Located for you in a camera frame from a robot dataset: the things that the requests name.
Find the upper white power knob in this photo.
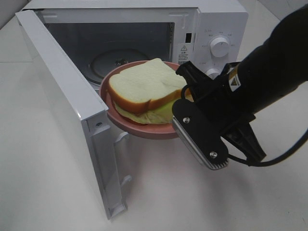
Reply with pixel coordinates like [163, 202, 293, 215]
[210, 36, 230, 58]

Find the white bread sandwich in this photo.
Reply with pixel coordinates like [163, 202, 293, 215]
[107, 58, 187, 124]

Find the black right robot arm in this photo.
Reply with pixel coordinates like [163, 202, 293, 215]
[172, 6, 308, 170]

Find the pink round plate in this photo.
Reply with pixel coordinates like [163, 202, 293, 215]
[99, 61, 179, 140]

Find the white microwave door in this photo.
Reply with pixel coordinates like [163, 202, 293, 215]
[16, 10, 131, 218]

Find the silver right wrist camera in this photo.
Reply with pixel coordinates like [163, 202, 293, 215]
[172, 99, 229, 170]

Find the lower white timer knob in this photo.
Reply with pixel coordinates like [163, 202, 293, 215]
[205, 68, 220, 79]

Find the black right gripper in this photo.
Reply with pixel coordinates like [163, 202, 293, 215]
[176, 61, 266, 166]

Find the white warning label sticker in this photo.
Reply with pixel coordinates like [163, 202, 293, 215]
[176, 43, 193, 64]

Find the white microwave oven body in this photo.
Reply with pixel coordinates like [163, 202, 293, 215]
[21, 0, 248, 93]

